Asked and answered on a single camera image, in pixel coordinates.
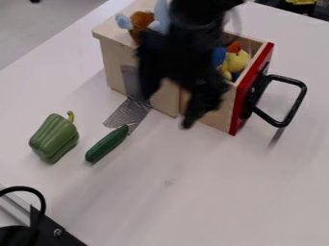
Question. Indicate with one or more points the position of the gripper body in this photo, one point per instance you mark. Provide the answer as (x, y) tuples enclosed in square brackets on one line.
[(184, 54)]

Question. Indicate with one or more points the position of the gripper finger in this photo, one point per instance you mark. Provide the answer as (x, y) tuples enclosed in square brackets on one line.
[(149, 86), (203, 101)]

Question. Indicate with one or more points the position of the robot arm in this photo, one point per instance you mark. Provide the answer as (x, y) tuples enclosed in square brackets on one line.
[(197, 12)]

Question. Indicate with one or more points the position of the green toy bell pepper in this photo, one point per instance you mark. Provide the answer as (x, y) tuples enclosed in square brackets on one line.
[(53, 137)]

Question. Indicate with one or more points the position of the silver tape strip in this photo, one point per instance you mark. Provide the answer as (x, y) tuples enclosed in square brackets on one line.
[(126, 112)]

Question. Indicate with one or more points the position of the drawer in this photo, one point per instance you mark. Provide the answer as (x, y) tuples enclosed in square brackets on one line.
[(248, 86)]

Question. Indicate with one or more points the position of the yellow plush toy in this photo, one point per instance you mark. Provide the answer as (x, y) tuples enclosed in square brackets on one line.
[(236, 61)]

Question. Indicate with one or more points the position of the blue and brown plush toy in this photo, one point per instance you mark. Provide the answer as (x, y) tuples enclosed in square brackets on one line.
[(143, 20)]

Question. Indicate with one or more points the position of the green toy cucumber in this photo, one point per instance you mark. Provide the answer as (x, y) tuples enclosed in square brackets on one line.
[(106, 144)]

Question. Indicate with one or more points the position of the black metal bracket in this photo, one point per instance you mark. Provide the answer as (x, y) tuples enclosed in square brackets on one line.
[(47, 232)]

